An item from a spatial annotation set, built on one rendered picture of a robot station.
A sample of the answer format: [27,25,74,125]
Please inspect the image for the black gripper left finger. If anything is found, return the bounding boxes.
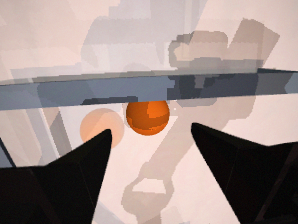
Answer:
[0,129,112,224]

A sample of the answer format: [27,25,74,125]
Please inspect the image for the clear low glass walls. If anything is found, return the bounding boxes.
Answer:
[0,68,298,167]

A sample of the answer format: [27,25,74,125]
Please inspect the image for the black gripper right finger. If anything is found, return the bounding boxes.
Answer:
[191,122,298,224]

